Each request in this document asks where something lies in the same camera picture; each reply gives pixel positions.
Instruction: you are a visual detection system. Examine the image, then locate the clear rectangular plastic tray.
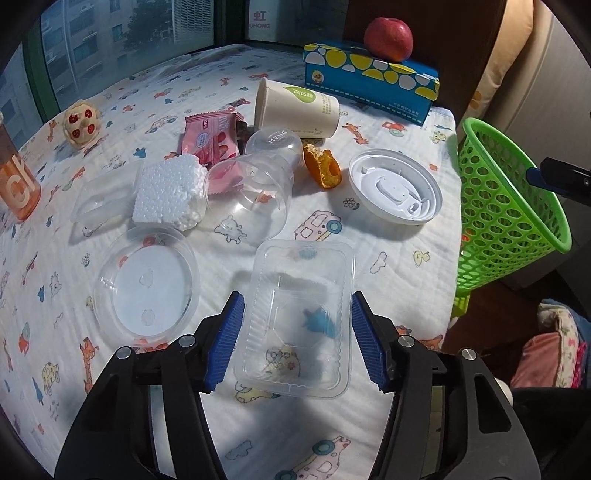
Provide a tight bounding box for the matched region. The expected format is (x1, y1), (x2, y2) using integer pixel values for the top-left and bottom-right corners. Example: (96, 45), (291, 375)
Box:
(231, 240), (355, 399)

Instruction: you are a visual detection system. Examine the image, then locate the clear plastic cup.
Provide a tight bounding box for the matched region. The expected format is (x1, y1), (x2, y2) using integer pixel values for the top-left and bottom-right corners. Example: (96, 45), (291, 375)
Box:
(199, 153), (294, 247)

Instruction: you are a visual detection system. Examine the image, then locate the orange peel piece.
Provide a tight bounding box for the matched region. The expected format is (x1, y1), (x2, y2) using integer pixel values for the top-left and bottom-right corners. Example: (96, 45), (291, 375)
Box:
(304, 144), (342, 190)

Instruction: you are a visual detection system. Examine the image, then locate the green plastic basket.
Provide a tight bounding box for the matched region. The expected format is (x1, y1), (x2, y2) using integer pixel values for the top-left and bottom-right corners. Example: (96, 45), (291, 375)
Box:
(452, 118), (572, 316)

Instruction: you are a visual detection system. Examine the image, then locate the white plastic cup lid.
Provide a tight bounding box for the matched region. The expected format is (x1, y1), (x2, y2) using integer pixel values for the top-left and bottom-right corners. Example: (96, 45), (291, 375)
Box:
(349, 149), (443, 226)

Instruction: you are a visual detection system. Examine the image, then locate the pink patterned cloth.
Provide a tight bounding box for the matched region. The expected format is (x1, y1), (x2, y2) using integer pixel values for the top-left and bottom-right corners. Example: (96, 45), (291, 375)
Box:
(510, 299), (590, 389)

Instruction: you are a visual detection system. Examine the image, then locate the white styrofoam block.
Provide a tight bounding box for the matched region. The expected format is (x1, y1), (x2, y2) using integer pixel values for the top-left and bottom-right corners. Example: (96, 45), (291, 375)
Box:
(131, 154), (207, 231)

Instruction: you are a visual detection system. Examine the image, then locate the blue yellow tissue box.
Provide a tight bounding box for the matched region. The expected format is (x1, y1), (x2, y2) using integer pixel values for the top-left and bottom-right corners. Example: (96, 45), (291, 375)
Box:
(303, 43), (440, 125)

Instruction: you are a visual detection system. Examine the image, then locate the small clear plastic tray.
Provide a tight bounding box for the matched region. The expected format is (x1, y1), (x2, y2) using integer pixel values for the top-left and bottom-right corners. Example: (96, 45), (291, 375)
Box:
(70, 182), (135, 238)

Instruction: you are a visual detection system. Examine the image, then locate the pink snack wrapper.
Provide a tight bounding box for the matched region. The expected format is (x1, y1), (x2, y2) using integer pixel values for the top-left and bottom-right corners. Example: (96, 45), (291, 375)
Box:
(181, 110), (243, 195)

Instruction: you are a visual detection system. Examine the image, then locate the red apple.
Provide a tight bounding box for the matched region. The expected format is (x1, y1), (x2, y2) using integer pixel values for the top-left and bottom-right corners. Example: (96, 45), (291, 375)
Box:
(363, 17), (414, 62)

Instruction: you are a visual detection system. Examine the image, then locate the white paper cup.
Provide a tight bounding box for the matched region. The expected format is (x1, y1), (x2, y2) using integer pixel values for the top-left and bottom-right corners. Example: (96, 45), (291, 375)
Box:
(254, 78), (341, 139)

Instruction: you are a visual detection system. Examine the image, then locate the orange water bottle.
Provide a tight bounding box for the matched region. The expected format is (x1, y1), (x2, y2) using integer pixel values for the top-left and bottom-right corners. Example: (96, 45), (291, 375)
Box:
(0, 116), (41, 222)

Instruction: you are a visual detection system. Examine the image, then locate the green window frame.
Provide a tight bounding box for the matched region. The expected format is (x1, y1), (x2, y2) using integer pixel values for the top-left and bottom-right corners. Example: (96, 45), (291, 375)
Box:
(22, 18), (60, 124)

